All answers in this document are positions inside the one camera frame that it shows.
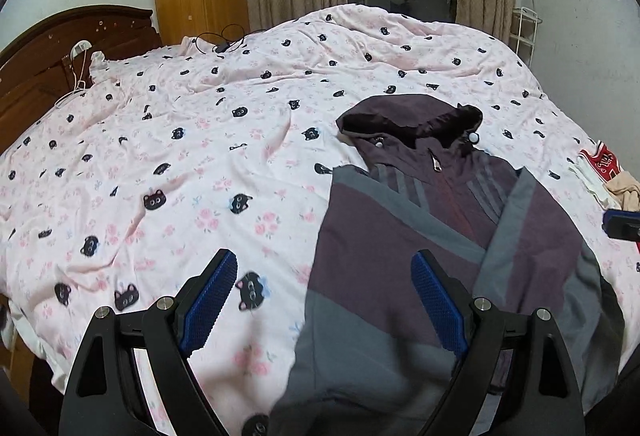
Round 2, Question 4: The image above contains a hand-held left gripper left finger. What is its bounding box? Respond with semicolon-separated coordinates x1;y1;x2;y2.
59;249;238;436

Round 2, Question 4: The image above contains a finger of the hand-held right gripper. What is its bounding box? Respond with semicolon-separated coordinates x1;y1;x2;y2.
602;211;640;242

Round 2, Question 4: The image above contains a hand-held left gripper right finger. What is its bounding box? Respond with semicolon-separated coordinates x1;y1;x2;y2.
411;250;586;436

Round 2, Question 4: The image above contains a purple grey hooded jacket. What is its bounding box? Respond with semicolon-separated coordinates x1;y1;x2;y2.
270;94;626;436

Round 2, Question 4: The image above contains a beige garment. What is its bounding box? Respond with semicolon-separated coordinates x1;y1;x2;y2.
602;170;640;212

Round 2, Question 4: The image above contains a white cloth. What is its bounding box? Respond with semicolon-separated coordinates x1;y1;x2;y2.
570;156;613;208

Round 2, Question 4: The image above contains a red white garment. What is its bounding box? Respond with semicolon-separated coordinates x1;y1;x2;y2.
577;139;623;182

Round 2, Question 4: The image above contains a pink cat-print duvet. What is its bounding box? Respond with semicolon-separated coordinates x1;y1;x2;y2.
0;2;640;436

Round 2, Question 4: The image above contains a white shelf rack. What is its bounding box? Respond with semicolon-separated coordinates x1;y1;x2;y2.
511;6;543;67

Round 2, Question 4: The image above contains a wooden headboard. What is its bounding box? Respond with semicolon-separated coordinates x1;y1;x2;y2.
0;6;163;152

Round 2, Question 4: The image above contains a black cable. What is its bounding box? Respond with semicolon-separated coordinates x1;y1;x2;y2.
192;24;251;54

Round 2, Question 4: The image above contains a white cable on headboard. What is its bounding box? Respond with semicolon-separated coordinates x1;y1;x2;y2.
55;40;93;109

